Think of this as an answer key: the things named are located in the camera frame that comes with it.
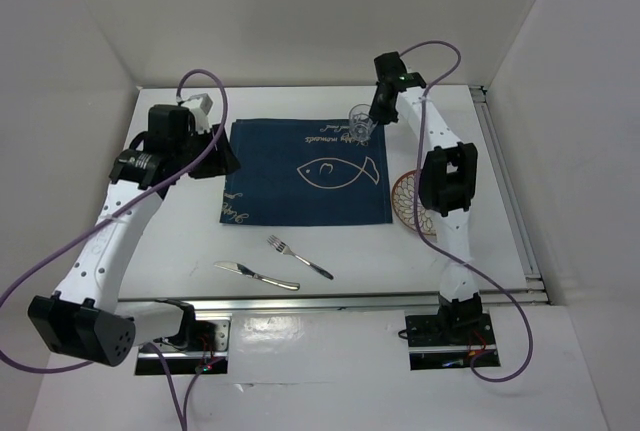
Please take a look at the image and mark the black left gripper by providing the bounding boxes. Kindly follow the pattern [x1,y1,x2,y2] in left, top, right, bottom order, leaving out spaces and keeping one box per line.
[174,123,241,179]

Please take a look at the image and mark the clear drinking glass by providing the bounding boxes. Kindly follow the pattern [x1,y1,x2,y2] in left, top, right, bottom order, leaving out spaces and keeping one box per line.
[348,104,376,144]

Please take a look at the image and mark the blue fish placemat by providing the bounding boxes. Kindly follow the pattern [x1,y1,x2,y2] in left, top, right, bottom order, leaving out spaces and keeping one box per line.
[220,118,392,227]

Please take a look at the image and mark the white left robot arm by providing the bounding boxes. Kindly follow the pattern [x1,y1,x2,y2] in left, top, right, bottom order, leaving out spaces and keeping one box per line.
[28,94,240,367]

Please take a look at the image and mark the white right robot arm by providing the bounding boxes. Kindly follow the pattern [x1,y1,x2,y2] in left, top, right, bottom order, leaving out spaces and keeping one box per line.
[369,51,482,343]

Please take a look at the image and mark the patterned ceramic plate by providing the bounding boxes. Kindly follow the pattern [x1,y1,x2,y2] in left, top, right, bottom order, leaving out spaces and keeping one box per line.
[391,171,437,241]

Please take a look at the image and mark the silver fork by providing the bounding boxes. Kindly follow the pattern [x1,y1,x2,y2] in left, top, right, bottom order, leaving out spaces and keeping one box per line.
[267,235,334,280]

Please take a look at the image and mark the silver table knife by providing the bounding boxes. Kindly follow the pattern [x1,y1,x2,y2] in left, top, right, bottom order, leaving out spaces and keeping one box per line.
[214,261,300,292]

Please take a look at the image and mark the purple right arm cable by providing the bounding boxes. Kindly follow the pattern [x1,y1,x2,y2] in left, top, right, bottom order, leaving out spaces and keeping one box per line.
[399,39,534,383]

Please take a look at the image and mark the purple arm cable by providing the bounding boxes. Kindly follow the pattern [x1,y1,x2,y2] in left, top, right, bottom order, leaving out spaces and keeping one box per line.
[0,68,229,425]
[399,39,534,383]

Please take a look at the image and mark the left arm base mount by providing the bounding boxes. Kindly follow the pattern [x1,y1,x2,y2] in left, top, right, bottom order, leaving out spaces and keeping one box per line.
[153,316,231,376]

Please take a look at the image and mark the front aluminium rail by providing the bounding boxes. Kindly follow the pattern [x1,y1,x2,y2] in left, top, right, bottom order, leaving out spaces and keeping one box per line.
[116,289,550,313]

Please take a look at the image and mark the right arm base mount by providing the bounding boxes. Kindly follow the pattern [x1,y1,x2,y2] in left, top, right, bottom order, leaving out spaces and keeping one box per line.
[397,313,500,371]

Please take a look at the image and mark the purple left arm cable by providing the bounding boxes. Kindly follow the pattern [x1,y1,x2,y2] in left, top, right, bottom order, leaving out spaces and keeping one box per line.
[0,68,229,425]

